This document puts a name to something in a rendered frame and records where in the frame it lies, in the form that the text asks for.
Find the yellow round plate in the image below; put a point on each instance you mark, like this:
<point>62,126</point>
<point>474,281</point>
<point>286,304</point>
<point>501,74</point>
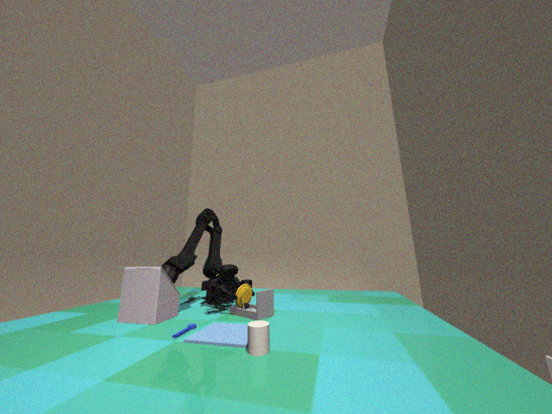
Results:
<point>244,294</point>

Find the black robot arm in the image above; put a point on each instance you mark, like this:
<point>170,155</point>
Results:
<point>213,265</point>

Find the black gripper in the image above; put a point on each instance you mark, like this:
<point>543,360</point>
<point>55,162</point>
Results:
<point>218,293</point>

